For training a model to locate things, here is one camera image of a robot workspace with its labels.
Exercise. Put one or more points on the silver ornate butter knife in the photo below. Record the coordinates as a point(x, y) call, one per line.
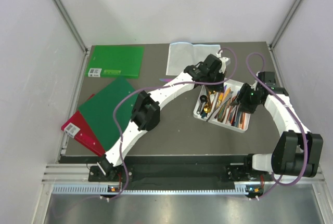
point(229, 96)

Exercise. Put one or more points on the iridescent knife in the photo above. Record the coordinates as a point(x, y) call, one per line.
point(165, 79)

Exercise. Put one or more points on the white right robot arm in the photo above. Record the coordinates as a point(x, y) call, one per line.
point(298, 150)

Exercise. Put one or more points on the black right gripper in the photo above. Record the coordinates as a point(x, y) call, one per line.
point(241, 98)

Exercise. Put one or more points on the aluminium frame rail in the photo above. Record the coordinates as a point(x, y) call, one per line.
point(68, 21)

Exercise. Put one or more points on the light green plastic folder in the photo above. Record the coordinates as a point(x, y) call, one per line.
point(114, 61)

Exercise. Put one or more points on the magenta folder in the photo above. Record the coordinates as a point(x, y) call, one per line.
point(77, 128)

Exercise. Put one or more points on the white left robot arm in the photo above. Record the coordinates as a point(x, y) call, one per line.
point(149, 103)

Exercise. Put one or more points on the white cutlery tray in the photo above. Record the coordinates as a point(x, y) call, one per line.
point(233, 114)

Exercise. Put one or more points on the dark green ring binder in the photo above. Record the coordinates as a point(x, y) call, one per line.
point(98, 99)

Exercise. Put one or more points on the orange chopstick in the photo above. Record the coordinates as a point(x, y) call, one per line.
point(242, 120)

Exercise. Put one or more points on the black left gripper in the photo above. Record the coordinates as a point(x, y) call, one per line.
point(217, 87)

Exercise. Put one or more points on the black mounting base plate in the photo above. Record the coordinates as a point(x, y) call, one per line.
point(180, 172)

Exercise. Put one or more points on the teal handled gold spoon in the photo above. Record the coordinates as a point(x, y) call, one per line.
point(205, 111)

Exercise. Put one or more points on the teal knife in tray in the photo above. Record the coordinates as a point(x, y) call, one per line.
point(224, 110)

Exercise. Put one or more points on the black measuring spoon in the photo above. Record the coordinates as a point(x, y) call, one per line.
point(203, 100)

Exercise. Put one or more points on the clear mesh zip pouch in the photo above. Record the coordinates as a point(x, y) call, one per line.
point(182, 54)

